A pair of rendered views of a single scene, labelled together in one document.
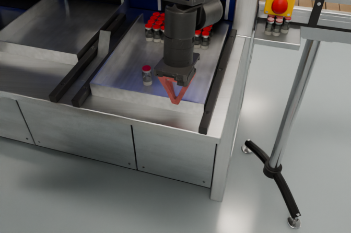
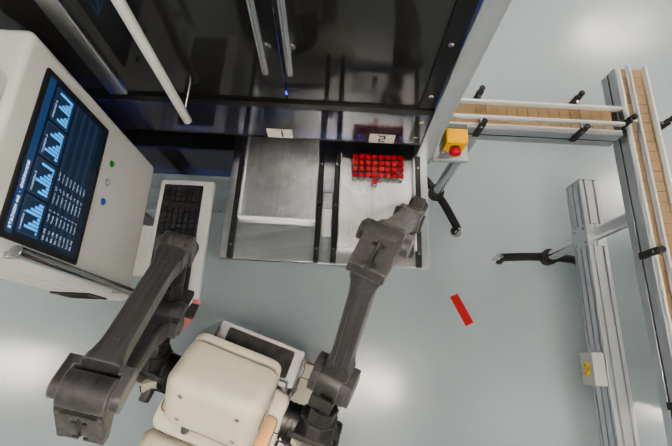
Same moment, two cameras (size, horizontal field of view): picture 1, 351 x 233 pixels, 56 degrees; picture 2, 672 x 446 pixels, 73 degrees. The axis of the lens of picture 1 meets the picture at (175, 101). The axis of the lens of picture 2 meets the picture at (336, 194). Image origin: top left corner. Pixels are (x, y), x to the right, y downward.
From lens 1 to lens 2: 1.06 m
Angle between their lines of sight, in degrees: 29
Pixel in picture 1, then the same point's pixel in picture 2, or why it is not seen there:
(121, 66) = (345, 215)
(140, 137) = not seen: hidden behind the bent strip
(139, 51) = (351, 195)
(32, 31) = (255, 187)
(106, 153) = not seen: hidden behind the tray
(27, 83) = (287, 248)
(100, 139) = not seen: hidden behind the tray
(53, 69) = (297, 229)
